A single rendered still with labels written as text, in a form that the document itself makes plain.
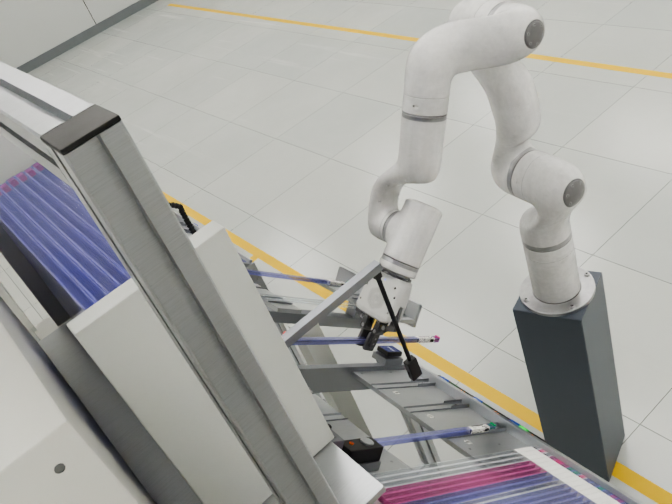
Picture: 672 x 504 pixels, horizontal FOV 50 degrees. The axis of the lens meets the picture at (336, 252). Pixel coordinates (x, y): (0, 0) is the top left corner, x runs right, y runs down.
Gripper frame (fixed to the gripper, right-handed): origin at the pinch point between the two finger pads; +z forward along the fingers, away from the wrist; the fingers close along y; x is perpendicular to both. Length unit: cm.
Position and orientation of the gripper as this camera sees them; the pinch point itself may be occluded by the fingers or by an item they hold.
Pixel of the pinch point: (367, 339)
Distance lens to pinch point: 157.6
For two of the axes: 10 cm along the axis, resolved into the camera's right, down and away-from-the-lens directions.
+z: -3.9, 9.2, 0.9
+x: 6.5, 2.0, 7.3
